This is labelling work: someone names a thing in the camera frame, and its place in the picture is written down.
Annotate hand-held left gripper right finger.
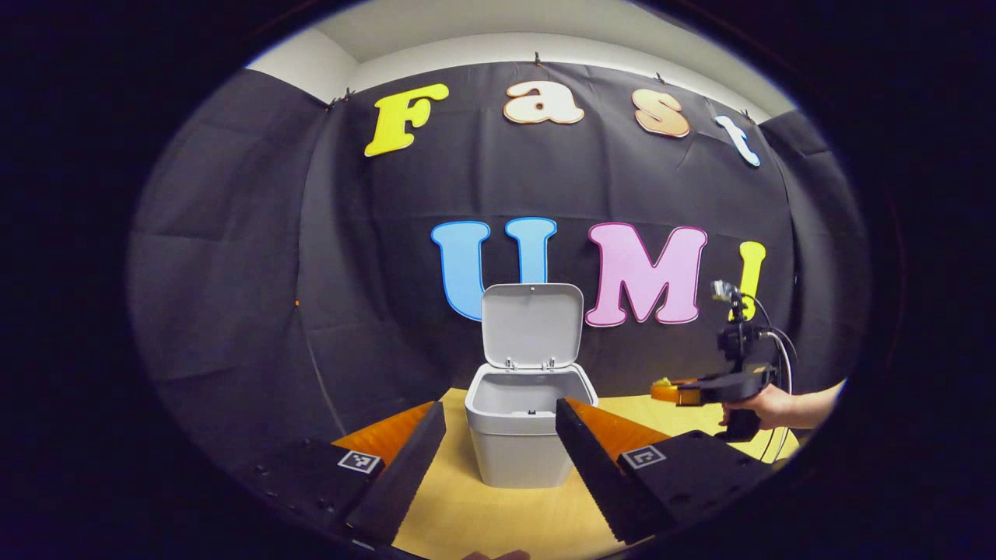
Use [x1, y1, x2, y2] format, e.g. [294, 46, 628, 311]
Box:
[555, 397, 779, 545]

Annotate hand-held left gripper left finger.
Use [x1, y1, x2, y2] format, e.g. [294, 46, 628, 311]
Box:
[249, 400, 447, 547]

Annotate white desktop garbage bin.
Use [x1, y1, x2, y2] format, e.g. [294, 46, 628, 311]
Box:
[464, 282, 600, 490]

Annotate yellow wooden desktop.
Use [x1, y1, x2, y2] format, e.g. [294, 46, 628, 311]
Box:
[335, 387, 802, 560]

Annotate black backdrop cloth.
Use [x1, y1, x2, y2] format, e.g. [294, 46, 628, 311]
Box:
[127, 61, 871, 483]

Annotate hand-held gripper cable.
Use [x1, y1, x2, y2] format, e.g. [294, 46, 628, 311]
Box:
[756, 294, 798, 462]

